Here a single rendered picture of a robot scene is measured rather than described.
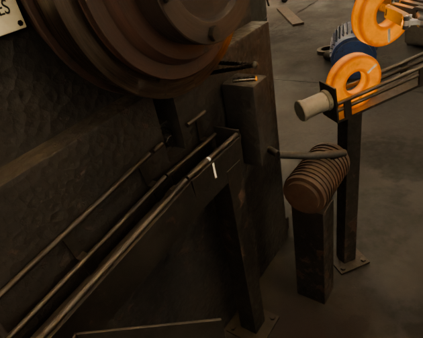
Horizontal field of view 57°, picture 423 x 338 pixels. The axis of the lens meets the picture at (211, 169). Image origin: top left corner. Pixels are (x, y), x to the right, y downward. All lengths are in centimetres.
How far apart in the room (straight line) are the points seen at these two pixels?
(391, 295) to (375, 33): 87
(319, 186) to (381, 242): 64
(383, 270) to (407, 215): 32
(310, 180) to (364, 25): 40
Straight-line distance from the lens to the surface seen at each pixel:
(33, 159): 71
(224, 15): 71
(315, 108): 110
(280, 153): 104
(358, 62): 114
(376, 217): 176
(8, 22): 70
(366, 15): 98
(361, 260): 157
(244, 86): 97
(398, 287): 152
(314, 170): 110
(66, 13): 59
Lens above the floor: 116
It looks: 33 degrees down
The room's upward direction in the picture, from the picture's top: 12 degrees counter-clockwise
